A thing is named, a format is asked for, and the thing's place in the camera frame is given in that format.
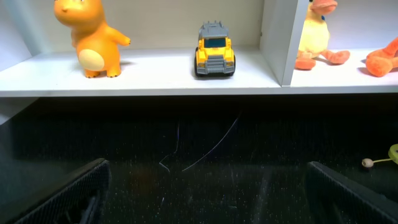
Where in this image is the white shelf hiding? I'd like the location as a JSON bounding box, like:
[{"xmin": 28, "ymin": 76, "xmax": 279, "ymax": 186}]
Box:
[{"xmin": 0, "ymin": 0, "xmax": 398, "ymax": 126}]

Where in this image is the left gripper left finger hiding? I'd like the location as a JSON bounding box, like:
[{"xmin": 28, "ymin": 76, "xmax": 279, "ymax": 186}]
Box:
[{"xmin": 0, "ymin": 157, "xmax": 113, "ymax": 224}]

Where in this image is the grey and yellow toy truck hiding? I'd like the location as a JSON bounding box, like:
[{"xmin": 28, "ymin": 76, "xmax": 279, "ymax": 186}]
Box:
[{"xmin": 194, "ymin": 20, "xmax": 236, "ymax": 78}]

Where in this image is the green wooden rattle drum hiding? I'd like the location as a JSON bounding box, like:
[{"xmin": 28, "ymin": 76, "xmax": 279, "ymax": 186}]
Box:
[{"xmin": 361, "ymin": 143, "xmax": 398, "ymax": 169}]

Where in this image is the orange dinosaur toy figure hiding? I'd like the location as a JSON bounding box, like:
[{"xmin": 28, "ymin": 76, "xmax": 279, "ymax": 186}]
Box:
[{"xmin": 53, "ymin": 0, "xmax": 132, "ymax": 79}]

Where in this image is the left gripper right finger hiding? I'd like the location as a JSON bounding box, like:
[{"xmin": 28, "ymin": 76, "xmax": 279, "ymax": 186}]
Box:
[{"xmin": 305, "ymin": 161, "xmax": 398, "ymax": 224}]

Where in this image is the yellow plush duck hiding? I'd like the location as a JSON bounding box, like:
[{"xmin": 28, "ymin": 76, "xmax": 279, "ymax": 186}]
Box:
[{"xmin": 294, "ymin": 0, "xmax": 351, "ymax": 71}]

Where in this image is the white plush duck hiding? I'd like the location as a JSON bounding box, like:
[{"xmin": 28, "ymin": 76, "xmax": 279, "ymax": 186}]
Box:
[{"xmin": 364, "ymin": 36, "xmax": 398, "ymax": 78}]

